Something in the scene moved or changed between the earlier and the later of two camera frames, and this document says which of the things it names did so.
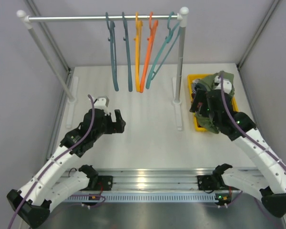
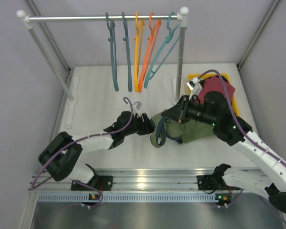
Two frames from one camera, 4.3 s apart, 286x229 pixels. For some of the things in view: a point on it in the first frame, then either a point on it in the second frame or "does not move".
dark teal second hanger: x=126 y=39 does not move
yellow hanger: x=139 y=25 does not move
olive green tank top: x=209 y=81 -> x=195 y=130
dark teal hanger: x=112 y=28 does not move
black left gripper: x=113 y=125 -> x=144 y=124
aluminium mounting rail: x=164 y=179 does not move
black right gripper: x=201 y=96 -> x=178 y=112
